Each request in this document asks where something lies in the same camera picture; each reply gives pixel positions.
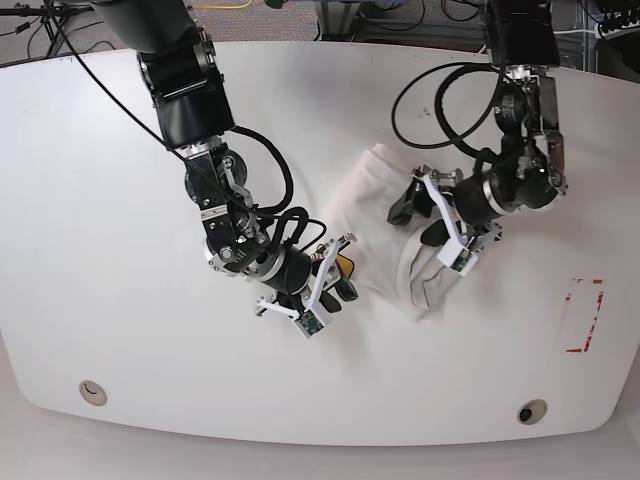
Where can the red tape rectangle marking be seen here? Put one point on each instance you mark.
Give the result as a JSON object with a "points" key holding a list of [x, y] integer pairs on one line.
{"points": [[580, 314]]}

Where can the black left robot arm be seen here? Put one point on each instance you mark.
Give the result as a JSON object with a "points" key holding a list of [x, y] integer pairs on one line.
{"points": [[528, 171]]}

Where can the right table cable grommet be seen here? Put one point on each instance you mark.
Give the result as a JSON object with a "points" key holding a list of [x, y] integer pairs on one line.
{"points": [[532, 412]]}

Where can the white power strip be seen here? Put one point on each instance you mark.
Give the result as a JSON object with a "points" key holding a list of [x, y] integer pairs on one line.
{"points": [[617, 26]]}

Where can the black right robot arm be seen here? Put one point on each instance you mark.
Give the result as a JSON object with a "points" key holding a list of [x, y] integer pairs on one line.
{"points": [[177, 61]]}

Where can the left table cable grommet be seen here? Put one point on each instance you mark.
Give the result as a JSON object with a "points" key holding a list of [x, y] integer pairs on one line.
{"points": [[93, 393]]}

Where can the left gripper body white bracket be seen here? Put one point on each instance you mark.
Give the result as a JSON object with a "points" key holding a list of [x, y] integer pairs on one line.
{"points": [[470, 207]]}

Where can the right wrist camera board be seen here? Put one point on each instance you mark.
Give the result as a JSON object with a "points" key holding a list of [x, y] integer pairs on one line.
{"points": [[312, 321]]}

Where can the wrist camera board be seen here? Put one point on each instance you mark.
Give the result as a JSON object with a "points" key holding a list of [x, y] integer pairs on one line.
{"points": [[457, 261], [312, 321]]}

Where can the table cable grommet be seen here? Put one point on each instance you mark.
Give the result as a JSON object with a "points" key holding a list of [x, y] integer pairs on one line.
{"points": [[93, 393], [532, 412]]}

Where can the black tripod stand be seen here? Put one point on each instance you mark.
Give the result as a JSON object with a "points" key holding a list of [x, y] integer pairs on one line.
{"points": [[28, 31]]}

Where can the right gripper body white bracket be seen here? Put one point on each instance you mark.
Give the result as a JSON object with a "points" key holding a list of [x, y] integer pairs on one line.
{"points": [[298, 278]]}

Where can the white graphic T-shirt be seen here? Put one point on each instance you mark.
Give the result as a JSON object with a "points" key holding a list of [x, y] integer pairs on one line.
{"points": [[390, 261]]}

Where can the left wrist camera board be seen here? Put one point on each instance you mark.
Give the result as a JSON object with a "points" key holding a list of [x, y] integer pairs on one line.
{"points": [[457, 261]]}

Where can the aluminium frame rack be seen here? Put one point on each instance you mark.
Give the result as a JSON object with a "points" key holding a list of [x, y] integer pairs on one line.
{"points": [[451, 25]]}

